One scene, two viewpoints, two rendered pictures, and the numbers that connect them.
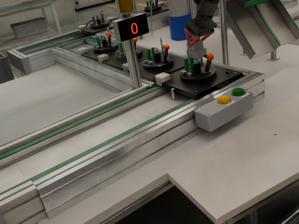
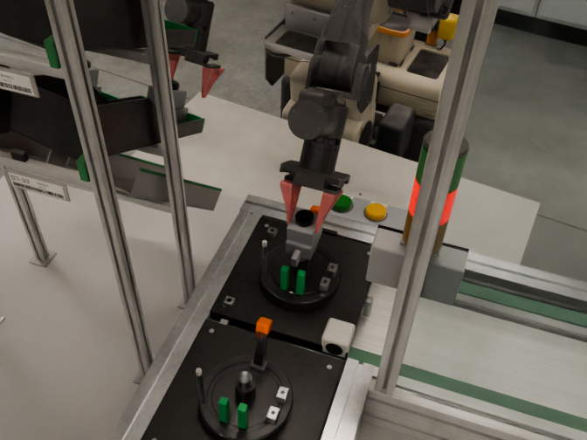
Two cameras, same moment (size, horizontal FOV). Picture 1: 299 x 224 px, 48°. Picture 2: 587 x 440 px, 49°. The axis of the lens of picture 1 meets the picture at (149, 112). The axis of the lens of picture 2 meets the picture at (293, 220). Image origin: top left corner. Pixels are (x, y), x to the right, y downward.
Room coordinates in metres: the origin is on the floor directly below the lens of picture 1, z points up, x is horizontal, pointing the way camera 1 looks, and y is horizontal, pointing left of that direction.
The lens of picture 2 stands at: (1.72, 0.33, 1.85)
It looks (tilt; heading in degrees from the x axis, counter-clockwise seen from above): 45 degrees down; 228
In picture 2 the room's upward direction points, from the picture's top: 2 degrees clockwise
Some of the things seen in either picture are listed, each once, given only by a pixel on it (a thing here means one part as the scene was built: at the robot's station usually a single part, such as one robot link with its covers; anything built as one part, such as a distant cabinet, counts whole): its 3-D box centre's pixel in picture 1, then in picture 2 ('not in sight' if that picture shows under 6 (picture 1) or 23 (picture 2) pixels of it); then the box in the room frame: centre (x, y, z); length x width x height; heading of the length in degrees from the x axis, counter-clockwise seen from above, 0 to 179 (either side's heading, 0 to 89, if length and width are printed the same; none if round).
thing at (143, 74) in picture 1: (156, 55); (245, 388); (1.44, -0.08, 1.01); 0.24 x 0.24 x 0.13; 31
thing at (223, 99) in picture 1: (224, 100); (376, 213); (1.00, -0.25, 0.96); 0.04 x 0.04 x 0.02
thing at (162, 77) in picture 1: (163, 79); (337, 338); (1.26, -0.08, 0.97); 0.05 x 0.05 x 0.04; 31
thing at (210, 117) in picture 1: (224, 108); (373, 223); (1.00, -0.25, 0.93); 0.21 x 0.07 x 0.06; 121
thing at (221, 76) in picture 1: (198, 78); (300, 281); (1.23, -0.21, 0.96); 0.24 x 0.24 x 0.02; 31
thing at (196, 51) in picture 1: (194, 47); (302, 234); (1.23, -0.21, 1.09); 0.08 x 0.04 x 0.07; 31
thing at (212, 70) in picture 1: (197, 74); (300, 274); (1.23, -0.21, 0.98); 0.14 x 0.14 x 0.02
